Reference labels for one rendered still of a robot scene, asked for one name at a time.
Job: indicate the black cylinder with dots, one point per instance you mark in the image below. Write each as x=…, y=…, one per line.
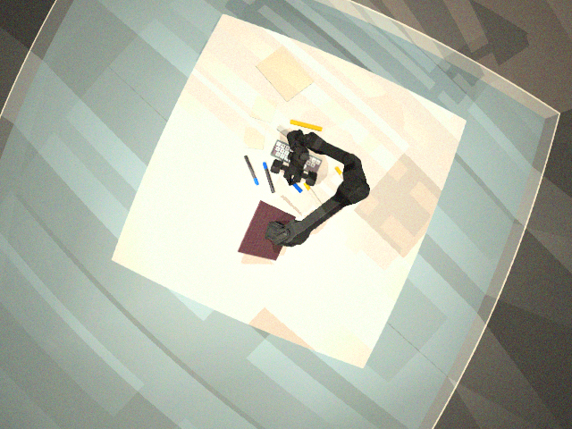
x=268, y=177
x=251, y=170

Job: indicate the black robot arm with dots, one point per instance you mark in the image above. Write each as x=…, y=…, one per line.
x=351, y=190

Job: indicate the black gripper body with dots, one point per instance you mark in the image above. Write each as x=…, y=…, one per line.
x=294, y=169

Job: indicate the grey keyboard with keys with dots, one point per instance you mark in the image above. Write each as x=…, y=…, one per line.
x=281, y=150

